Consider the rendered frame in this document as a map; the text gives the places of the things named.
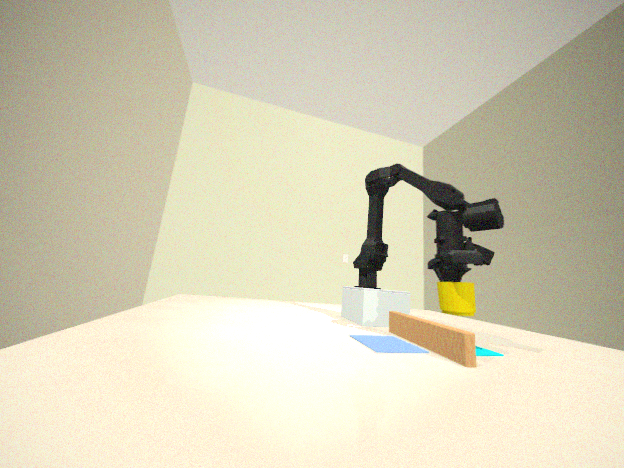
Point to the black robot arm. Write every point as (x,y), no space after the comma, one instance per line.
(485,215)

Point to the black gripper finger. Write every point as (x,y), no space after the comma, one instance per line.
(437,272)
(453,274)

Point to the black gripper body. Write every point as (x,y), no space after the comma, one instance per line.
(451,253)

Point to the yellow cup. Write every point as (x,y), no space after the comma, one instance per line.
(457,298)

